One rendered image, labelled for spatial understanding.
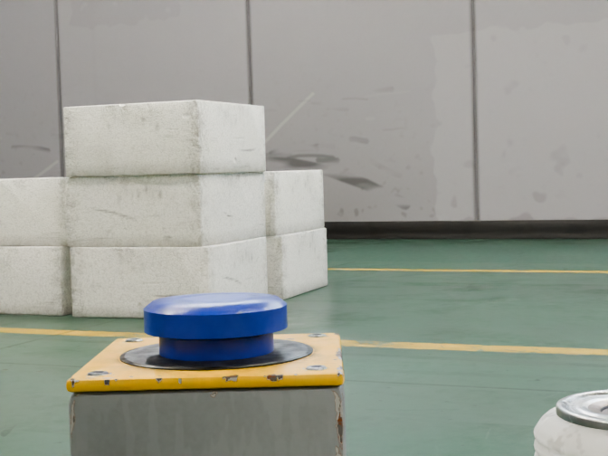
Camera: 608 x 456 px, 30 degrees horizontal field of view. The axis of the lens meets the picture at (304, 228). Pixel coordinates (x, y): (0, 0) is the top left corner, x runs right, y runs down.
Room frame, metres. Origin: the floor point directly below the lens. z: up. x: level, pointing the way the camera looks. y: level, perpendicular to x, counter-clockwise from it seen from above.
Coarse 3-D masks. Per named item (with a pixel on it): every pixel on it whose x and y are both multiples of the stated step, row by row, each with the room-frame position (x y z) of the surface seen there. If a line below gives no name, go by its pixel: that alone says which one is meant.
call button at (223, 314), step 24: (144, 312) 0.31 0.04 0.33; (168, 312) 0.30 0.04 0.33; (192, 312) 0.30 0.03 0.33; (216, 312) 0.30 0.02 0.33; (240, 312) 0.30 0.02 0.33; (264, 312) 0.30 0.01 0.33; (168, 336) 0.30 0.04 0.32; (192, 336) 0.30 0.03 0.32; (216, 336) 0.30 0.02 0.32; (240, 336) 0.30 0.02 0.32; (264, 336) 0.31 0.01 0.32; (192, 360) 0.30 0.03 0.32; (216, 360) 0.30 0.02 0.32
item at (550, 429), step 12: (552, 408) 0.53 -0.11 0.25; (540, 420) 0.52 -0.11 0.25; (552, 420) 0.50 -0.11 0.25; (564, 420) 0.50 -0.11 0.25; (540, 432) 0.50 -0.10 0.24; (552, 432) 0.49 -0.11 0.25; (564, 432) 0.49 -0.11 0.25; (576, 432) 0.48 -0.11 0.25; (588, 432) 0.48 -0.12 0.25; (600, 432) 0.48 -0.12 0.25; (540, 444) 0.50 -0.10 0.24; (552, 444) 0.49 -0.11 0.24; (564, 444) 0.48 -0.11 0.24; (576, 444) 0.48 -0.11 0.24; (588, 444) 0.47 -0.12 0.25; (600, 444) 0.47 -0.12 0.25
